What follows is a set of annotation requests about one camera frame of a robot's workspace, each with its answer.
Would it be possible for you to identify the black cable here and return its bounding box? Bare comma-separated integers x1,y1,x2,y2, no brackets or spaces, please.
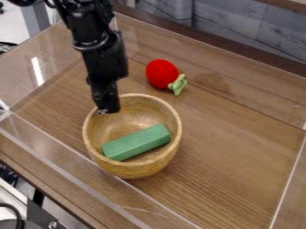
0,203,26,229

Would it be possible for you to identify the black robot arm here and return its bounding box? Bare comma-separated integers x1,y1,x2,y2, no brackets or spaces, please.
43,0,129,115

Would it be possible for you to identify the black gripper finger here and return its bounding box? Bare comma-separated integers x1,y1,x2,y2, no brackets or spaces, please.
106,83,121,114
91,86,109,115

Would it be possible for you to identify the clear acrylic enclosure wall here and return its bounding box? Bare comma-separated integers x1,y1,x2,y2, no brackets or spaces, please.
0,13,306,229

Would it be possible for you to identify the red plush strawberry toy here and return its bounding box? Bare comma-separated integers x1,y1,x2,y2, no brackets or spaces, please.
146,59,187,96

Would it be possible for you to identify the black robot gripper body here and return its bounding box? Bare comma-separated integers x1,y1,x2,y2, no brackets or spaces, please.
79,37,129,89

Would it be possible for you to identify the green rectangular block stick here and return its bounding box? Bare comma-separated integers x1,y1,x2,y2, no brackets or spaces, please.
101,123,171,161

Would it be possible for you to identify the black metal table leg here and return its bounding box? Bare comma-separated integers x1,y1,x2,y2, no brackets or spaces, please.
32,190,44,208

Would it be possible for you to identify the brown wooden bowl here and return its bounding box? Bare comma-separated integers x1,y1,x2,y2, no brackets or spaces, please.
83,93,182,179

